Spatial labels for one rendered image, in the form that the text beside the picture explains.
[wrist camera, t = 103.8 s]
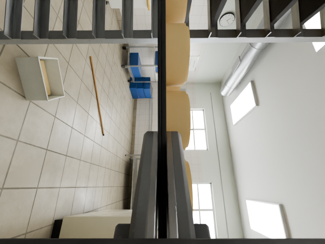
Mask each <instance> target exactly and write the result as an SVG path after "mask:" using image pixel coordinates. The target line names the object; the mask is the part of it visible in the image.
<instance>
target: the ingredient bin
mask: <svg viewBox="0 0 325 244"><path fill-rule="evenodd" d="M107 4H110V7H111V8H122V0H108V1H106V5H107ZM133 8H148V10H150V6H149V0H133Z"/></svg>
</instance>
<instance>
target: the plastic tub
mask: <svg viewBox="0 0 325 244"><path fill-rule="evenodd" d="M15 61H16V64H17V68H18V72H19V76H20V79H21V83H22V87H23V91H24V95H25V99H26V101H51V100H55V99H58V98H61V97H64V96H65V93H64V88H63V83H62V78H61V72H60V67H59V60H58V58H50V57H40V56H37V57H15Z"/></svg>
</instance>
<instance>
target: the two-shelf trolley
mask: <svg viewBox="0 0 325 244"><path fill-rule="evenodd" d="M138 47H153V48H154V64H153V65H130V57H131V49H130V48H138ZM156 47H158V46H128V47H125V46H123V47H122V49H124V50H126V49H128V65H121V67H122V68H128V69H129V72H130V74H131V77H132V80H128V82H133V83H144V82H157V81H156V70H155V67H158V66H157V65H155V48H156ZM130 67H154V75H155V81H134V77H133V73H132V71H131V68H130Z"/></svg>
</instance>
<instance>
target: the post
mask: <svg viewBox="0 0 325 244"><path fill-rule="evenodd" d="M274 30H275V37H274V38H265V29H246V38H237V37H236V29H225V30H218V38H208V30H190V43H303V42H325V37H322V35H321V29H303V37H293V29H274ZM157 43H158V38H152V37H151V30H133V39H124V38H123V36H122V33H121V30H105V39H95V37H94V36H93V35H92V31H91V30H78V31H77V39H67V38H66V37H65V36H64V35H63V34H62V30H50V31H49V39H39V38H37V37H36V36H35V35H33V31H21V39H17V40H12V39H10V38H8V37H7V36H5V35H4V34H3V31H0V45H31V44H157Z"/></svg>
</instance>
